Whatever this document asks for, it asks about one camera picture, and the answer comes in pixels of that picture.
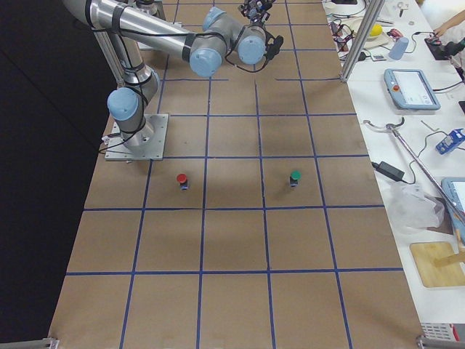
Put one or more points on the red push button switch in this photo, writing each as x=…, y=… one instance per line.
x=183, y=182

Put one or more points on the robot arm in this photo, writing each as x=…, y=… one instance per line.
x=121, y=27

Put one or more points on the teach pendant tablet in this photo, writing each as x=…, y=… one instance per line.
x=410, y=90

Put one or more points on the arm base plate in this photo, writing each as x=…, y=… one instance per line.
x=147, y=144

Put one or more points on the black power adapter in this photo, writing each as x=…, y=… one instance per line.
x=390, y=171

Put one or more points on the yellow lemon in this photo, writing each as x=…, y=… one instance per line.
x=376, y=31

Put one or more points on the metal grabber stick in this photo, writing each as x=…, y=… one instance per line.
x=393, y=128

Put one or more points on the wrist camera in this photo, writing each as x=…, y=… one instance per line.
x=273, y=48

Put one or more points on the beige tray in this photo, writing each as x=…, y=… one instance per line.
x=370, y=43

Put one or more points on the aluminium frame post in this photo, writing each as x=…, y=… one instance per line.
x=371, y=14

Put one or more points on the wooden cutting board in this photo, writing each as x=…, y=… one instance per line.
x=438, y=265

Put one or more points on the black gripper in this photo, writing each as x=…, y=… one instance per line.
x=257, y=18

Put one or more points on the clear plastic bag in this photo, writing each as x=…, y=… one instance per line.
x=410, y=208

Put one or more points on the blue plastic cup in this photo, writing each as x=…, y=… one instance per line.
x=399, y=48

